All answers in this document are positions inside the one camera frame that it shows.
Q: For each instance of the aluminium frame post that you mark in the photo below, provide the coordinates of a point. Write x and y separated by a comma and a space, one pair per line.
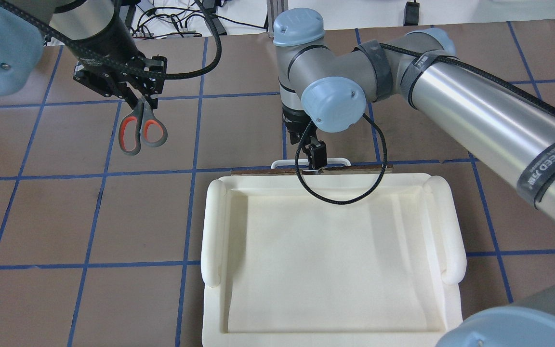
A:
273, 9

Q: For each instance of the grey orange handled scissors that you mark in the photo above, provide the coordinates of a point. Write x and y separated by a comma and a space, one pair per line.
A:
143, 118

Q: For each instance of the white foam tray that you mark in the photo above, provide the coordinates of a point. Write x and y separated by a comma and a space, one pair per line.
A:
284, 269

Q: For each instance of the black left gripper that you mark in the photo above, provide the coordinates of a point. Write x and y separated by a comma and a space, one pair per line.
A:
115, 42

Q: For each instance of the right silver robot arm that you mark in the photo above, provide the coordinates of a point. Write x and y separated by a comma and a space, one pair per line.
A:
506, 128

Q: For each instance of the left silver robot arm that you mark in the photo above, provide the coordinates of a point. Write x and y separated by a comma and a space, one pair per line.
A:
110, 63

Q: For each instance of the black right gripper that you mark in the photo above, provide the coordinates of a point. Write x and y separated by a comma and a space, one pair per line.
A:
293, 119

